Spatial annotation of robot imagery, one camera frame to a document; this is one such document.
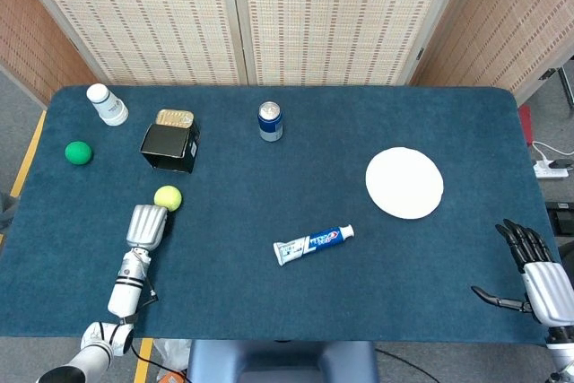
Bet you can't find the grey metal stand frame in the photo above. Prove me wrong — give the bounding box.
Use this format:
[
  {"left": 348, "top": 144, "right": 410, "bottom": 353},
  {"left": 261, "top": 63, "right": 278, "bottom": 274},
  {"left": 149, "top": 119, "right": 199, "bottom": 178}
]
[{"left": 536, "top": 54, "right": 574, "bottom": 111}]

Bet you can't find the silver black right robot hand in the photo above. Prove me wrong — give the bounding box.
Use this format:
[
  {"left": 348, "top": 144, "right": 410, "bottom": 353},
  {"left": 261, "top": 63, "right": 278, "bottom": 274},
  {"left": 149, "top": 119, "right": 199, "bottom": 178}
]
[{"left": 470, "top": 218, "right": 574, "bottom": 326}]

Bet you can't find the blue carpet table cover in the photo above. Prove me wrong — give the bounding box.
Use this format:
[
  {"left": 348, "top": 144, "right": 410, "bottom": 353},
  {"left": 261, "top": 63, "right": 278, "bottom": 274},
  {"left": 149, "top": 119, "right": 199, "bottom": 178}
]
[{"left": 0, "top": 84, "right": 562, "bottom": 344}]

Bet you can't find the white power cable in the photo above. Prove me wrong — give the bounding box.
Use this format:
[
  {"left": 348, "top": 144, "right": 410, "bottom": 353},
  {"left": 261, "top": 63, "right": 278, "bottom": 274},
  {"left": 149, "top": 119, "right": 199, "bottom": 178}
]
[{"left": 530, "top": 140, "right": 574, "bottom": 164}]

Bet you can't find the blue grey robot torso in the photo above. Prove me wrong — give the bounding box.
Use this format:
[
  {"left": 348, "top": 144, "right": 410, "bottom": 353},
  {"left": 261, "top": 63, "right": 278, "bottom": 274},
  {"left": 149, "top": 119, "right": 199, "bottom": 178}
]
[{"left": 185, "top": 339, "right": 380, "bottom": 383}]

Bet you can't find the white plastic bottle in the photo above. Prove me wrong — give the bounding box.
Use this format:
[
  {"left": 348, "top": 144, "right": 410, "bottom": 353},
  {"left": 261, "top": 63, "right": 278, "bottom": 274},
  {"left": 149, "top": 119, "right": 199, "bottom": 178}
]
[{"left": 85, "top": 83, "right": 130, "bottom": 127}]

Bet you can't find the black floor cable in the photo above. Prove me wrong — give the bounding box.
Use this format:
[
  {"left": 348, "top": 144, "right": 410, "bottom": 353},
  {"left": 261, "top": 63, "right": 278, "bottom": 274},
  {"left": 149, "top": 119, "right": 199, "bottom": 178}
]
[{"left": 375, "top": 348, "right": 439, "bottom": 383}]

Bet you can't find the green foam ball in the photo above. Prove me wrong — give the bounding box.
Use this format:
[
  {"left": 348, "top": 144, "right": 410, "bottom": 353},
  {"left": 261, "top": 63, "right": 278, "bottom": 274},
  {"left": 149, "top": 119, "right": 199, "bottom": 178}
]
[{"left": 64, "top": 140, "right": 94, "bottom": 164}]

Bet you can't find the woven bamboo screen panel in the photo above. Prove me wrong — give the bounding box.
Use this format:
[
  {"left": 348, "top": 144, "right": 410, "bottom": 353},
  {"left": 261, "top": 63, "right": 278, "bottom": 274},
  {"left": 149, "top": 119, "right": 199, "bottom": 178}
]
[
  {"left": 0, "top": 0, "right": 98, "bottom": 106},
  {"left": 6, "top": 0, "right": 248, "bottom": 87},
  {"left": 228, "top": 0, "right": 488, "bottom": 87},
  {"left": 410, "top": 0, "right": 574, "bottom": 106}
]

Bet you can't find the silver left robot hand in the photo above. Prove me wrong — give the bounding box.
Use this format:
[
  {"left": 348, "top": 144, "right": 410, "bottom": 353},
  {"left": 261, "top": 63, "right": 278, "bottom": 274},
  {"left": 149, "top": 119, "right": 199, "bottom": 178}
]
[{"left": 126, "top": 204, "right": 170, "bottom": 252}]

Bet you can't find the yellow tennis ball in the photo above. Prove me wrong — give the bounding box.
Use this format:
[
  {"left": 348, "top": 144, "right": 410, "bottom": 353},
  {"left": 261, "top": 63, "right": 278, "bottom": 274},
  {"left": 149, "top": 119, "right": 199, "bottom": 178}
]
[{"left": 153, "top": 185, "right": 184, "bottom": 213}]

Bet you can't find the white power strip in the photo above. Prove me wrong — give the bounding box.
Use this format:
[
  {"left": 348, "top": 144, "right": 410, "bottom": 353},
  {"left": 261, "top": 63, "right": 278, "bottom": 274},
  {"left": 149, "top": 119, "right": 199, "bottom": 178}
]
[{"left": 533, "top": 157, "right": 571, "bottom": 179}]

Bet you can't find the white paper plate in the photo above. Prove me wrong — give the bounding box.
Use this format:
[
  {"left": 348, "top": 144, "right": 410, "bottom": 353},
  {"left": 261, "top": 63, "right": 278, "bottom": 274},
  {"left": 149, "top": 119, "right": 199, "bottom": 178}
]
[{"left": 364, "top": 145, "right": 445, "bottom": 221}]

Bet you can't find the gold metal tin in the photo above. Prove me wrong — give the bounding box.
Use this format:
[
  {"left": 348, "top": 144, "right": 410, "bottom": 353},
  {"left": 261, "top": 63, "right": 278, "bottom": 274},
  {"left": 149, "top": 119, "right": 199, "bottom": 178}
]
[{"left": 154, "top": 108, "right": 197, "bottom": 129}]

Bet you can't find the blue white toothpaste tube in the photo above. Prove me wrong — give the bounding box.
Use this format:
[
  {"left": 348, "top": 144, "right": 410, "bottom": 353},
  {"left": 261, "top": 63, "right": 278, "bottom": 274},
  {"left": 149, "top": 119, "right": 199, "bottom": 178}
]
[{"left": 273, "top": 223, "right": 356, "bottom": 268}]

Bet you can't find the black cardboard box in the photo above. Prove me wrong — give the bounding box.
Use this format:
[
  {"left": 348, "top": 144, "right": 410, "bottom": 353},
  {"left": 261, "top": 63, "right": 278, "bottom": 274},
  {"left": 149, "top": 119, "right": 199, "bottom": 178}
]
[{"left": 139, "top": 122, "right": 201, "bottom": 174}]

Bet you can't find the blue and silver drink can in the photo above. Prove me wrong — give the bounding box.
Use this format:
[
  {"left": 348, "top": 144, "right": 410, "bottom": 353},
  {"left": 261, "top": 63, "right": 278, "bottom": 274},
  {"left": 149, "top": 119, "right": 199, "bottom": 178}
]
[{"left": 257, "top": 100, "right": 284, "bottom": 143}]

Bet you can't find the white plastic bag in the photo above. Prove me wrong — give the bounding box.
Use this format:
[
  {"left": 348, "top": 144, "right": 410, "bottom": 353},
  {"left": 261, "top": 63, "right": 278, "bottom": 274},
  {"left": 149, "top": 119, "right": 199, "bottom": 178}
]
[{"left": 153, "top": 338, "right": 193, "bottom": 380}]

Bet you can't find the black equipment case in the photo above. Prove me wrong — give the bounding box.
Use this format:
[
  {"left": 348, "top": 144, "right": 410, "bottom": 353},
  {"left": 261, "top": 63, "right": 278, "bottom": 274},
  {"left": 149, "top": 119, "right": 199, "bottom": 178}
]
[{"left": 545, "top": 200, "right": 574, "bottom": 237}]

